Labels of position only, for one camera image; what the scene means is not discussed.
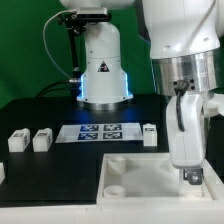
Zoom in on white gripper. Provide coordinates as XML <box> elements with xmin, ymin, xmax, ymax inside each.
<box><xmin>166</xmin><ymin>93</ymin><xmax>206</xmax><ymax>185</ymax></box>

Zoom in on black camera on stand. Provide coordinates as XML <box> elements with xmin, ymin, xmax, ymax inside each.
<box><xmin>57</xmin><ymin>7</ymin><xmax>112</xmax><ymax>97</ymax></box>

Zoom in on black cables at base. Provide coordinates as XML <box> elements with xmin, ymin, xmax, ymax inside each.
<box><xmin>35</xmin><ymin>79</ymin><xmax>78</xmax><ymax>99</ymax></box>

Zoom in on white block left edge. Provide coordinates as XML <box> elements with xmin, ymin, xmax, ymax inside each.
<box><xmin>0</xmin><ymin>163</ymin><xmax>5</xmax><ymax>185</ymax></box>

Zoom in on sheet with four markers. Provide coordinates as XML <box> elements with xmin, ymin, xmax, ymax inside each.
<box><xmin>56</xmin><ymin>123</ymin><xmax>143</xmax><ymax>143</ymax></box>

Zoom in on white square table top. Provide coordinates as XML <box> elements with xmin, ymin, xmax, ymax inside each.
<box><xmin>96</xmin><ymin>152</ymin><xmax>224</xmax><ymax>205</ymax></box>

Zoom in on white obstacle fence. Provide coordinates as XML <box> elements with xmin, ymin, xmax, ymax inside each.
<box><xmin>0</xmin><ymin>163</ymin><xmax>224</xmax><ymax>224</ymax></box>

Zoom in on white camera cable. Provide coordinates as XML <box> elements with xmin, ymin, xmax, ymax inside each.
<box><xmin>42</xmin><ymin>9</ymin><xmax>78</xmax><ymax>81</ymax></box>

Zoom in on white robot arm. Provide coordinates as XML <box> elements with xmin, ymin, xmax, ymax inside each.
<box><xmin>60</xmin><ymin>0</ymin><xmax>224</xmax><ymax>185</ymax></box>

